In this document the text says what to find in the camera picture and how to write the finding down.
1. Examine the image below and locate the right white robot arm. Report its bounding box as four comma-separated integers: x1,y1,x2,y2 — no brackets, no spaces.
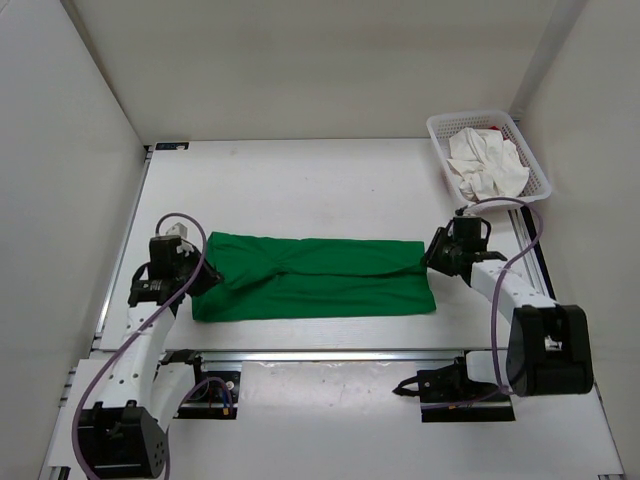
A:
393,215,594,409

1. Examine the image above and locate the white plastic basket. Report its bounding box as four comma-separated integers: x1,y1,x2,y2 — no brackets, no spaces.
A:
426,110,552,207

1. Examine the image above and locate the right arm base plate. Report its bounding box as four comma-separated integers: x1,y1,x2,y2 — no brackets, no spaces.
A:
417,365,516,423

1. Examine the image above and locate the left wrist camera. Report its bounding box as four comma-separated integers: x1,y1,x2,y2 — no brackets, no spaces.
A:
156,222,188,240

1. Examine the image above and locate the red cloth in basket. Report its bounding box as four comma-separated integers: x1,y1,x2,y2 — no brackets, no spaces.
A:
489,126,513,143

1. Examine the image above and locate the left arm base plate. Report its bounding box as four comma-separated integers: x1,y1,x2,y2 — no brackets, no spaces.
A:
174,362,241,421

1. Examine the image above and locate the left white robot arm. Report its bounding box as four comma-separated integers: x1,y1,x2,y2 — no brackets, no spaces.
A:
72,234,223,479

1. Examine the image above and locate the white crumpled t shirt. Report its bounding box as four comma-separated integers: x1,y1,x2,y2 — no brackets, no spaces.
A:
447,128,530,201

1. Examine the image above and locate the aluminium left rail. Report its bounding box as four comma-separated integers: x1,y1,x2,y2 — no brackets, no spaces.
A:
90,144,154,351

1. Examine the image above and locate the aluminium front rail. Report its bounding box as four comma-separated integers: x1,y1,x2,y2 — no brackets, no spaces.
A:
99,349,501,364

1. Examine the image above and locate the green t shirt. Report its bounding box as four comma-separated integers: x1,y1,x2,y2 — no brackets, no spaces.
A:
192,232,436,323

